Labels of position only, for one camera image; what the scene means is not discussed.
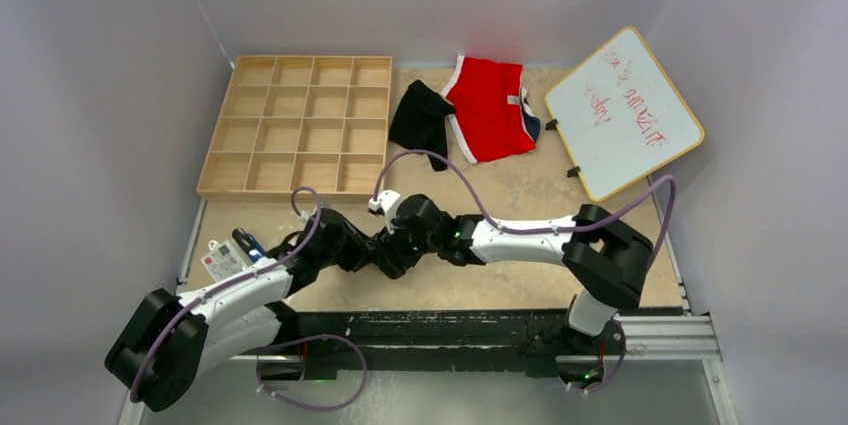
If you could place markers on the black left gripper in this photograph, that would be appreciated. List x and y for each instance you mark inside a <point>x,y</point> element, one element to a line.
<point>361,249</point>

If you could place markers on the black striped underwear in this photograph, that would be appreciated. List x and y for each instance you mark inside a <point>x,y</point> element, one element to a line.
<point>395,253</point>

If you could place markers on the red white blue underwear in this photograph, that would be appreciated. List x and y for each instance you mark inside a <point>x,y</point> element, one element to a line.
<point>492,118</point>

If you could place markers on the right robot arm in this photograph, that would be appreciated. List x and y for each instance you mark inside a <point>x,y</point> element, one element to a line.
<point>608,258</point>

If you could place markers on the plain black underwear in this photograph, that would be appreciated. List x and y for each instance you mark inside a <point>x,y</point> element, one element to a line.
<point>420,120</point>

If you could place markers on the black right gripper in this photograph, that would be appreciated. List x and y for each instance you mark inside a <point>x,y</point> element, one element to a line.
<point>397,226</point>

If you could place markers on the plastic packaged card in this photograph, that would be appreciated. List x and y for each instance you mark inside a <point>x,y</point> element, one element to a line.
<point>223,260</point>

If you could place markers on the white board with wooden frame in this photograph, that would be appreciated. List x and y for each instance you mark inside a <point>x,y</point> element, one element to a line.
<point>620,116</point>

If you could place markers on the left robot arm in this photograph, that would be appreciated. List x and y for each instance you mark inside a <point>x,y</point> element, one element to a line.
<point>172,339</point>

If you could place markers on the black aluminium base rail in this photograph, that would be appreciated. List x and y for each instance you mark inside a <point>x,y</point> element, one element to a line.
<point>536,343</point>

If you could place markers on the wooden compartment tray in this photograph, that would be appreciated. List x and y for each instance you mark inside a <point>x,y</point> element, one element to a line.
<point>288,121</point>

